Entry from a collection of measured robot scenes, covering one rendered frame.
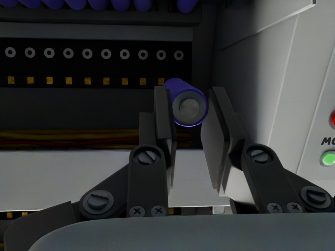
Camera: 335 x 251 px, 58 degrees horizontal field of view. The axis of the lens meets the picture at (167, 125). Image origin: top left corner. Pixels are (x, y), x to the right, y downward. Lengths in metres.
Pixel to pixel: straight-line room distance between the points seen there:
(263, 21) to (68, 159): 0.17
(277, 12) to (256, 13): 0.04
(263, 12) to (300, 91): 0.06
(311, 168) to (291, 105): 0.06
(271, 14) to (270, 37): 0.02
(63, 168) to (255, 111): 0.15
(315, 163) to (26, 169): 0.21
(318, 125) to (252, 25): 0.09
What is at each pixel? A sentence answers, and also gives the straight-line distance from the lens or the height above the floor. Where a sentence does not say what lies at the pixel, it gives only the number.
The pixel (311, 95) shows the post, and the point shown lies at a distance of 0.22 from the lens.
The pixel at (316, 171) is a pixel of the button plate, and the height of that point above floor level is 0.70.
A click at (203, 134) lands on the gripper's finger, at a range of 0.15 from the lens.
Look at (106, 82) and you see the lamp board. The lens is 0.35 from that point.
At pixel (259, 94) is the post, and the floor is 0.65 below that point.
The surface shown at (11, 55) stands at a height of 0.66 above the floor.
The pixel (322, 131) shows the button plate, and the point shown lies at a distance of 0.24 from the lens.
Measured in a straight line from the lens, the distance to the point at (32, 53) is 0.37.
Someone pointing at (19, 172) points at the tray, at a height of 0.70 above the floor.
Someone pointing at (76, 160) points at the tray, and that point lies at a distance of 0.24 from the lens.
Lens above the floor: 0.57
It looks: 28 degrees up
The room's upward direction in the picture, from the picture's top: 178 degrees counter-clockwise
